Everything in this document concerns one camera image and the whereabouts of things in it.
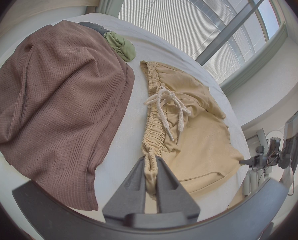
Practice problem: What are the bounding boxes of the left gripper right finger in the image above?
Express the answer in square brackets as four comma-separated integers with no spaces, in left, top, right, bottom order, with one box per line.
[156,158,201,216]

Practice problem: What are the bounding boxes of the dark blue garment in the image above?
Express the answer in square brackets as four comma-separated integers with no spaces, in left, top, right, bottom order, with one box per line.
[78,21,107,38]

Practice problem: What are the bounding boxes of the green garment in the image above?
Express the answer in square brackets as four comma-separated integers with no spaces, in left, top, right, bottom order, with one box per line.
[104,31,136,63]

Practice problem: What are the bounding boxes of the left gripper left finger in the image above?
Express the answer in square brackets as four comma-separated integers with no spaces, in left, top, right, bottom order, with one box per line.
[102,157,147,220]

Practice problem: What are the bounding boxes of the tan shorts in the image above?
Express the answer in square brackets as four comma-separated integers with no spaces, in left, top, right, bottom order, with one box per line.
[140,60,245,211]

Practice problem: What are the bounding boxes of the brown garment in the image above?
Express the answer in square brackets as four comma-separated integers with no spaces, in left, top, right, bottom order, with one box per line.
[0,20,135,211]

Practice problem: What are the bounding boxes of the window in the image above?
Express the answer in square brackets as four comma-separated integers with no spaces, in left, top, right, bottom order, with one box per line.
[118,0,282,84]

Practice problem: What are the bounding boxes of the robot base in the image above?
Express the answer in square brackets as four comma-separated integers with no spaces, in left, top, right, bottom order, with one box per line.
[241,129,294,197]

